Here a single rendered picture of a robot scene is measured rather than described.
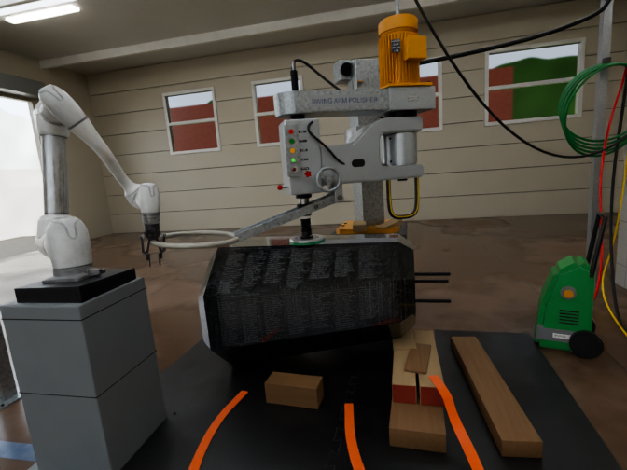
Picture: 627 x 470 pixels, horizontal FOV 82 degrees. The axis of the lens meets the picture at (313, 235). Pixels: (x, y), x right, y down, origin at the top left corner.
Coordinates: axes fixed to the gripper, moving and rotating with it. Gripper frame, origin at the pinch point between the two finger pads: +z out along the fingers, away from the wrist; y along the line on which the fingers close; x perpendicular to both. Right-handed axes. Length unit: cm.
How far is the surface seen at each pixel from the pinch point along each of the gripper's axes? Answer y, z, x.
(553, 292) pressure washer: 219, 28, -94
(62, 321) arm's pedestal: -39, 12, -41
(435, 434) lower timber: 95, 65, -115
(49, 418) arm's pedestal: -49, 58, -31
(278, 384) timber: 52, 66, -45
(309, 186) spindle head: 82, -39, -26
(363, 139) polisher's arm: 115, -66, -34
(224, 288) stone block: 34.9, 19.4, -9.5
